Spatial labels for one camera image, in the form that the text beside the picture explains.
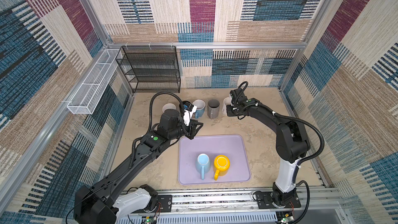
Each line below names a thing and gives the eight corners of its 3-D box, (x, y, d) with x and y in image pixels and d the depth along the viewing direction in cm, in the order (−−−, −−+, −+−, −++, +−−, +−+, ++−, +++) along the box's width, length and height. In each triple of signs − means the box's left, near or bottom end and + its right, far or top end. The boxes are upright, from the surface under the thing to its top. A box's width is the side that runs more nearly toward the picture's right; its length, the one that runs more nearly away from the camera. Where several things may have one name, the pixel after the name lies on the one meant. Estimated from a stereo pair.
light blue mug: (202, 180, 81) (202, 174, 73) (193, 166, 86) (192, 159, 78) (213, 171, 84) (214, 165, 76) (204, 158, 88) (204, 151, 81)
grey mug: (207, 122, 104) (208, 112, 96) (207, 109, 111) (207, 99, 102) (219, 122, 104) (220, 112, 96) (218, 109, 111) (219, 99, 102)
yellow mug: (214, 179, 81) (215, 175, 74) (213, 161, 87) (214, 155, 80) (229, 179, 80) (231, 175, 74) (227, 161, 87) (229, 155, 80)
